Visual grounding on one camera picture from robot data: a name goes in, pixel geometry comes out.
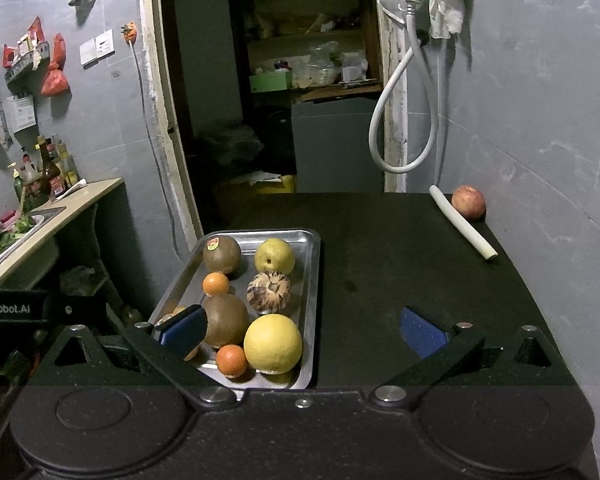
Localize wall rack with packets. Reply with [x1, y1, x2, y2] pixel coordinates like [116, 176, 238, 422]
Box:
[1, 16, 51, 83]

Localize small tangerine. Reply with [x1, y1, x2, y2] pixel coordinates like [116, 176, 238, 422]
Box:
[215, 344, 249, 378]

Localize thin grey pipe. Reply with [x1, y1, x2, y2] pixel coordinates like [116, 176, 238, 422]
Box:
[434, 42, 443, 186]

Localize black wall cable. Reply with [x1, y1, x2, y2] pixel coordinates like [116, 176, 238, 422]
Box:
[129, 40, 181, 261]

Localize brown kiwi with sticker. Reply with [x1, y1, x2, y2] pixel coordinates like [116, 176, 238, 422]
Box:
[202, 235, 242, 276]

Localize clear plastic bags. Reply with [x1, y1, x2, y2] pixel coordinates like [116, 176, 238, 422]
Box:
[300, 42, 368, 86]

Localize large red hanging bag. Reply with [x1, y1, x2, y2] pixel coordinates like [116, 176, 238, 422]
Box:
[41, 69, 72, 97]

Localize hanging metal tool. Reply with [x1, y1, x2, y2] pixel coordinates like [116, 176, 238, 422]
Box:
[0, 100, 13, 148]

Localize green cardboard box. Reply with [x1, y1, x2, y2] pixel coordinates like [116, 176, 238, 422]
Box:
[249, 70, 293, 93]

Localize green leafy vegetables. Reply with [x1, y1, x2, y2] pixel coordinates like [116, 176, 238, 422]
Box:
[0, 215, 46, 266]

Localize white door frame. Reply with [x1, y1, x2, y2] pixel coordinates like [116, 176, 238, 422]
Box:
[140, 0, 406, 241]

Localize yellow-green pear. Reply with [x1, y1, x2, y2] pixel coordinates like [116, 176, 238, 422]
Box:
[253, 238, 297, 276]

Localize cluster of condiment bottles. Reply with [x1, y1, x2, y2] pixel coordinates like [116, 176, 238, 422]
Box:
[12, 132, 81, 211]

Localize dark plastic bag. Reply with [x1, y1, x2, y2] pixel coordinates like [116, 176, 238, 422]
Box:
[190, 127, 266, 183]

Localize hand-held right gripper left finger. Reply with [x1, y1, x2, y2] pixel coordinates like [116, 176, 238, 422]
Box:
[35, 305, 238, 408]

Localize stainless steel tray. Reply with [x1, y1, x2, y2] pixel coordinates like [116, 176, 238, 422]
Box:
[147, 228, 322, 391]

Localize crumpled bag under counter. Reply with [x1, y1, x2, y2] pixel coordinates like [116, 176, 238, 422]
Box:
[60, 265, 98, 296]

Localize small red hanging bag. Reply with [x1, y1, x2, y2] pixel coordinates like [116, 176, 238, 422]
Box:
[47, 32, 67, 72]

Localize white wall switch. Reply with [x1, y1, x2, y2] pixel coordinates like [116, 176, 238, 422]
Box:
[79, 29, 116, 67]

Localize grey cabinet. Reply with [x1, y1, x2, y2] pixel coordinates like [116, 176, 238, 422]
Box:
[291, 95, 386, 193]

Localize beige kitchen counter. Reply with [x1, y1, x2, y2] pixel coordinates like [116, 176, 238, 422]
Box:
[0, 177, 126, 291]

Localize striped pepino melon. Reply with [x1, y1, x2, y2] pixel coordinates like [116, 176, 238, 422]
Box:
[245, 270, 292, 315]

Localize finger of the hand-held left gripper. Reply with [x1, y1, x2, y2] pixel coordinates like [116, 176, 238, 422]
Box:
[47, 294, 131, 338]

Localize orange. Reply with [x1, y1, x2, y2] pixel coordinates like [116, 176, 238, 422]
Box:
[202, 271, 231, 297]

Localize red apple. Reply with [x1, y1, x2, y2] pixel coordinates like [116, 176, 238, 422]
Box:
[451, 185, 487, 220]

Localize white flexible hose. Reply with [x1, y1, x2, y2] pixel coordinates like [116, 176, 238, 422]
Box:
[369, 0, 440, 175]

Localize round yellow citrus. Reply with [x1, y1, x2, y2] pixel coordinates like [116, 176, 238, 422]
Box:
[243, 313, 304, 375]

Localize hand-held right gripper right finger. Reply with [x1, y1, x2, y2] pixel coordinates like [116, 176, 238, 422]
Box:
[370, 306, 576, 408]

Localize white paper holder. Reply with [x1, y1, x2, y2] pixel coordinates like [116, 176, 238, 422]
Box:
[5, 94, 36, 131]

